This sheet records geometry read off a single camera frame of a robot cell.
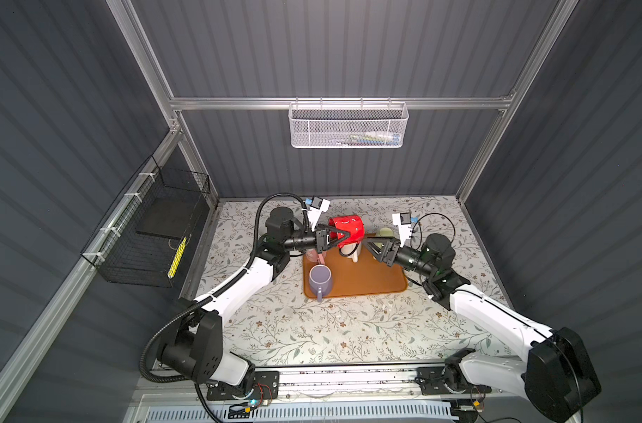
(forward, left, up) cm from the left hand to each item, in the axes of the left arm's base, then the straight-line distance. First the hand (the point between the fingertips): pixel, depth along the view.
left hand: (353, 239), depth 70 cm
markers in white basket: (+41, -9, +5) cm, 42 cm away
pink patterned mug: (+11, +12, -25) cm, 30 cm away
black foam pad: (+9, +54, 0) cm, 54 cm away
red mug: (+4, 0, +2) cm, 4 cm away
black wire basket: (+2, +57, -2) cm, 57 cm away
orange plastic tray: (+4, -8, -28) cm, 30 cm away
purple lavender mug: (-1, +9, -22) cm, 24 cm away
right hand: (+1, -5, -2) cm, 6 cm away
